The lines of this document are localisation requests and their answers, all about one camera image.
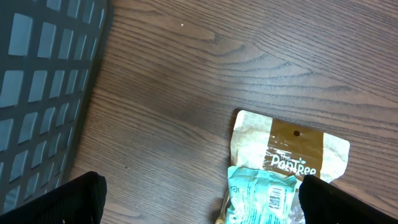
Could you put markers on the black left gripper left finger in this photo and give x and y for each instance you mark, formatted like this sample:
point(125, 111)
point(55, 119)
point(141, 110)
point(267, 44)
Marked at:
point(80, 200)

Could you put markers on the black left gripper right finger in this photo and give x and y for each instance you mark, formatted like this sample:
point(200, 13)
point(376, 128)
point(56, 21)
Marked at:
point(323, 203)

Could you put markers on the teal snack packet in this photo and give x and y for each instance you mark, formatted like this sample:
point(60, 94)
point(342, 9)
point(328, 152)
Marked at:
point(259, 196)

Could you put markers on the brown snack pouch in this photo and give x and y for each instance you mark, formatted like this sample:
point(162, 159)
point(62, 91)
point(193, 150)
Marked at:
point(264, 143)

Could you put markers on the grey plastic basket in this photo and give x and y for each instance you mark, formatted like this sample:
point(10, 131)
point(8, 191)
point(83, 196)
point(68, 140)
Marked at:
point(51, 52)

